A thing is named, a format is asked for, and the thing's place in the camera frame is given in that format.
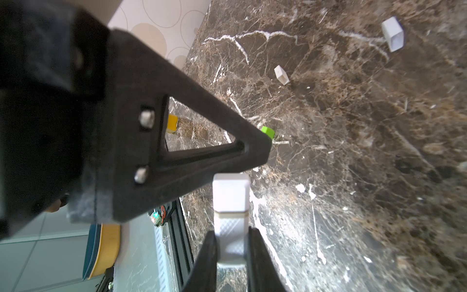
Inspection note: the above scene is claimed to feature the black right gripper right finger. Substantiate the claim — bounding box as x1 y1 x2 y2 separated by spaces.
247 227 286 292

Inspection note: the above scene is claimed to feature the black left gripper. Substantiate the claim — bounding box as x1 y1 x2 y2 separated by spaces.
0 0 110 240

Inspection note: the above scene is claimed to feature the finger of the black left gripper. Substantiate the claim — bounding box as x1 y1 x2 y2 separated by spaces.
67 28 273 224

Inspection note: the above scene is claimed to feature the white usb cap center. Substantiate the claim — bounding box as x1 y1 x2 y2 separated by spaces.
274 65 290 85

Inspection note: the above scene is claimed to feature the white usb cap far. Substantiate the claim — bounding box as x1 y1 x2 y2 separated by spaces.
381 17 404 52

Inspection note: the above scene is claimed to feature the green usb cap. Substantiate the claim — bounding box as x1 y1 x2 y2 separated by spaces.
261 126 276 140

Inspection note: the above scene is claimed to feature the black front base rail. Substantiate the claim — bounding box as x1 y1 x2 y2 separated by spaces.
171 199 194 286

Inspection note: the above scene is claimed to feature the white usb cap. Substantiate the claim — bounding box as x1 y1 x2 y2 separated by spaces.
381 17 404 52
274 65 290 85

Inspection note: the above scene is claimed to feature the white usb drive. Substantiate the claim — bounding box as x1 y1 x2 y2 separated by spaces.
214 211 249 268

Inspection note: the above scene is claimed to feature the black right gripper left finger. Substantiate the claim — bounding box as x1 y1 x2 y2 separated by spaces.
182 231 218 292

